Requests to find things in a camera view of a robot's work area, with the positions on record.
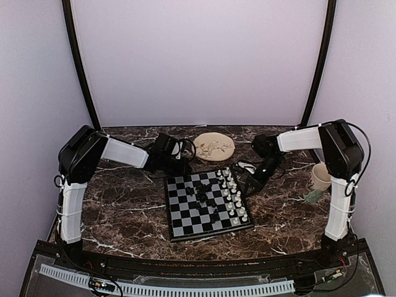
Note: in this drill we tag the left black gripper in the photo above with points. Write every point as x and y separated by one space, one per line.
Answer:
182 169

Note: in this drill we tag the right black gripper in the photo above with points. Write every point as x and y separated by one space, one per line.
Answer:
257 184

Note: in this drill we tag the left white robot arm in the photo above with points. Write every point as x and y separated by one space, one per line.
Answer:
78 161

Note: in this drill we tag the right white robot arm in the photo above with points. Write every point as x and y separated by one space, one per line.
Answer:
344 159

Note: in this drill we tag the green circuit board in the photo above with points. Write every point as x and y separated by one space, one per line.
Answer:
99 285

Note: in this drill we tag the black and grey chessboard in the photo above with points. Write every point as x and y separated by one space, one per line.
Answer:
205 204

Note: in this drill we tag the ceramic bird plate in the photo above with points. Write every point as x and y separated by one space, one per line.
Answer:
214 146

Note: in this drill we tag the cream ceramic cup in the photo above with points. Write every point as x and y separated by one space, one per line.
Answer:
318 183

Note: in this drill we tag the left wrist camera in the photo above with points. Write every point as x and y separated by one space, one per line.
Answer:
169 146

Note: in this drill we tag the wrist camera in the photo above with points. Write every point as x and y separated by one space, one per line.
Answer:
169 146
249 167

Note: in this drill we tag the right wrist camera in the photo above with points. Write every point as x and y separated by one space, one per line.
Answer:
249 167

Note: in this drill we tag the black front rail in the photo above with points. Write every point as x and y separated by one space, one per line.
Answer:
126 267

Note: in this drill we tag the left black frame post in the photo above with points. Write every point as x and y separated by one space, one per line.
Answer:
78 63

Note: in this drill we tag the black frame post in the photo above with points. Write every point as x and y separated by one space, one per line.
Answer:
320 64
78 63

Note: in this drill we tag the white slotted cable duct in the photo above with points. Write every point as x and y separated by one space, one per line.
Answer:
161 286

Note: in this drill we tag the right black frame post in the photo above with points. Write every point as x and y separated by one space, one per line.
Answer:
320 64

